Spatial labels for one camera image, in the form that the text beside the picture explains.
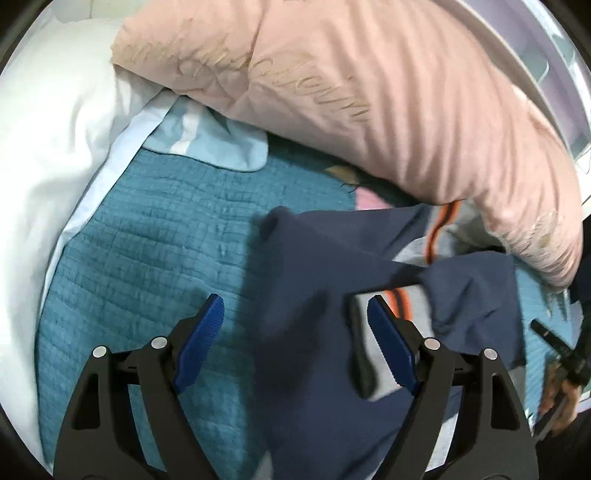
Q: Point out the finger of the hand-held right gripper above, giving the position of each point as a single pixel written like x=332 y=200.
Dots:
x=556 y=346

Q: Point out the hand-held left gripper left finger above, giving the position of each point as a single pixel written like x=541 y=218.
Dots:
x=203 y=332

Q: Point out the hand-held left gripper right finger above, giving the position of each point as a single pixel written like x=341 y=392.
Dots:
x=390 y=341

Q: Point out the navy blue garment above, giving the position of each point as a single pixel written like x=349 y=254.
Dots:
x=314 y=369

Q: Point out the person's right hand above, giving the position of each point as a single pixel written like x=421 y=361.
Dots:
x=556 y=397

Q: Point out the grey garment with orange stripes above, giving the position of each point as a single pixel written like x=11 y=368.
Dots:
x=369 y=364

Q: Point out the teal quilted blanket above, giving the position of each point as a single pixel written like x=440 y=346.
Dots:
x=161 y=240

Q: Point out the pink patterned cloth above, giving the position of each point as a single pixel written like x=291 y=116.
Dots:
x=367 y=201

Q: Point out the light blue pillowcase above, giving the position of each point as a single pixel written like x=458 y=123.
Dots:
x=221 y=143

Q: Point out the white duvet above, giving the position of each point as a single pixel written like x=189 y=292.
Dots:
x=46 y=138

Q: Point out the pink pillow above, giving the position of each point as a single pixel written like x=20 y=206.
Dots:
x=369 y=92

